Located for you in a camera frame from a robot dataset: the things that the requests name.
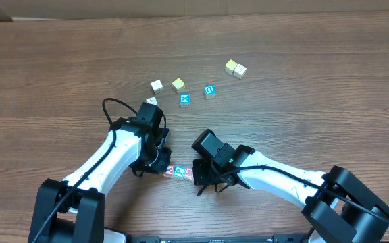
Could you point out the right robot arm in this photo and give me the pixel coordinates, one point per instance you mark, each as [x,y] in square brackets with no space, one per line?
[339,206]

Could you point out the blue X block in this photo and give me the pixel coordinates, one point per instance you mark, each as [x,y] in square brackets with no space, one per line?
[185,100]

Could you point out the blue P block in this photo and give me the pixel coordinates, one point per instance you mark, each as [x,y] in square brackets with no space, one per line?
[179,172]

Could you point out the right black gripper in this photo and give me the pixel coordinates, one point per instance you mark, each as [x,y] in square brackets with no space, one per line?
[200,167]

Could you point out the red Y block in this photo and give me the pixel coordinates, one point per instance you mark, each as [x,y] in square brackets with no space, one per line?
[169,173]

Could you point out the yellow block centre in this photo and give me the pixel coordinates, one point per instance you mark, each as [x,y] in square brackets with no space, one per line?
[178,85]

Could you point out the yellow block far right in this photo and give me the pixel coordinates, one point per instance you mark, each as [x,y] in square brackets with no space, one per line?
[230,66]

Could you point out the yellow block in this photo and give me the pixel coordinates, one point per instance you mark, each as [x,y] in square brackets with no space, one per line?
[230,66]
[178,85]

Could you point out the white block far right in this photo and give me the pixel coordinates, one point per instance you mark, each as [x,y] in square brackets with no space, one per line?
[239,71]

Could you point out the white patterned block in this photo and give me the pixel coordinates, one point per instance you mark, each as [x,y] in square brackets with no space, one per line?
[152,101]

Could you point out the red M block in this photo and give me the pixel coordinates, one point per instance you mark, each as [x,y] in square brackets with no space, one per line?
[188,175]

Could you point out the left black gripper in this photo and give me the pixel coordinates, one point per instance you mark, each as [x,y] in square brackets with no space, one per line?
[163,156]

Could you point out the white block upper left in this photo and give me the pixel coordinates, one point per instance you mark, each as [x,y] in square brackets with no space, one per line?
[157,86]

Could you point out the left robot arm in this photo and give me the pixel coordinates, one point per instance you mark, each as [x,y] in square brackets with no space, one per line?
[73,209]

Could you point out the blue Q block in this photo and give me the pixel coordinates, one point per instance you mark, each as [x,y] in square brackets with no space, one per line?
[210,91]

